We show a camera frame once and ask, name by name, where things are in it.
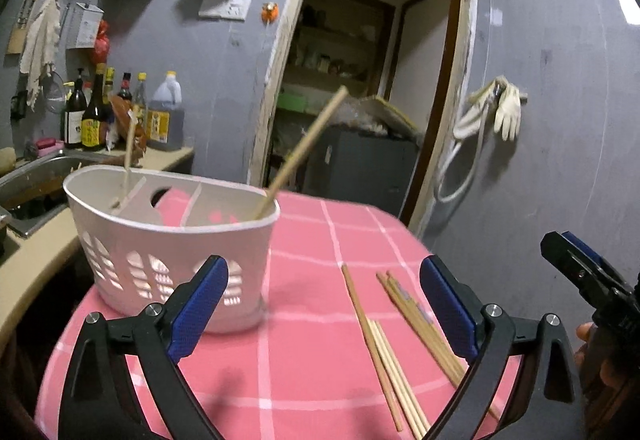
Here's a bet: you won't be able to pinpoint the orange wall hook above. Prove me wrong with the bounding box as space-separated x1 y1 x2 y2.
260 2 279 25

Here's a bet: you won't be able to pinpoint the wall socket plate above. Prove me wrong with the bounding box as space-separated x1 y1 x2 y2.
198 0 252 22

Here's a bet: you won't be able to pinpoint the long chopstick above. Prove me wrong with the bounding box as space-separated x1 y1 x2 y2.
253 86 349 220

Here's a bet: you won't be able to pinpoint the wooden door frame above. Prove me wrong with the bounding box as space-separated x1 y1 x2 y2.
247 0 478 239

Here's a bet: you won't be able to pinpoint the white gloves on wall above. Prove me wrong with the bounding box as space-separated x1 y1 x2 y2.
452 76 527 142

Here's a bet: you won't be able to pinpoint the pale chopstick pair on table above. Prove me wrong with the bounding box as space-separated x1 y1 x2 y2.
368 319 431 439

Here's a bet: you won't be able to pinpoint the brown snack packet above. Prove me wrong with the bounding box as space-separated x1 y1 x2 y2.
110 94 148 154

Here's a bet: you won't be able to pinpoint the beige countertop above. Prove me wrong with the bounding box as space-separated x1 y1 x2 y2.
1 148 194 356

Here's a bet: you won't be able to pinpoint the right hand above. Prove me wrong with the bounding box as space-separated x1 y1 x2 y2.
574 322 634 400

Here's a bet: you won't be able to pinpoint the red plastic bag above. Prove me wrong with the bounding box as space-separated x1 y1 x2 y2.
90 20 111 65

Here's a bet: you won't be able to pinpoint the short chopstick in basket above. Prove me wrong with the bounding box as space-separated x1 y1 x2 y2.
111 113 138 212

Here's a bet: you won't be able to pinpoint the large oil jug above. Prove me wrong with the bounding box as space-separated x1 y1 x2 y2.
146 70 184 152

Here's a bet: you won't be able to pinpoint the pink checkered tablecloth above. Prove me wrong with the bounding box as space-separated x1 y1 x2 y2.
34 188 524 440

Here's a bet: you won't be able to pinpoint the white hose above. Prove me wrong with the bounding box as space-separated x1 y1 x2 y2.
433 108 494 205

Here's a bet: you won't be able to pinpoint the dark soy sauce bottle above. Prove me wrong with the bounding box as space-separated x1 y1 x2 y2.
81 63 107 151

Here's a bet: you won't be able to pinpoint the white hanging towel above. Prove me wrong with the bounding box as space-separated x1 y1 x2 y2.
20 0 61 111

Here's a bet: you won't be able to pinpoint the white plastic utensil basket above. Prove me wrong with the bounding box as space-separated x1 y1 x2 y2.
63 165 281 334

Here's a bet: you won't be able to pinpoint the wooden knife holder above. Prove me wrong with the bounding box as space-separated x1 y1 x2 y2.
6 0 37 56

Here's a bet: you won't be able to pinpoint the dark cabinet in doorway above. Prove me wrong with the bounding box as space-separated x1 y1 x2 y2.
302 126 419 217

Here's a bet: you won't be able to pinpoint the metal box grater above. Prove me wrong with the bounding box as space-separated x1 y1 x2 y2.
66 2 103 49

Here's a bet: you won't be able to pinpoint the chopsticks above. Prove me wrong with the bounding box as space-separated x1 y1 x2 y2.
376 272 466 388

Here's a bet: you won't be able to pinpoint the steel sink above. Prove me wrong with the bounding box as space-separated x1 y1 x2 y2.
1 150 124 238

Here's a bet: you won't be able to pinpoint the black bottle white label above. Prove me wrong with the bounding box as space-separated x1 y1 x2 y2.
63 68 88 148

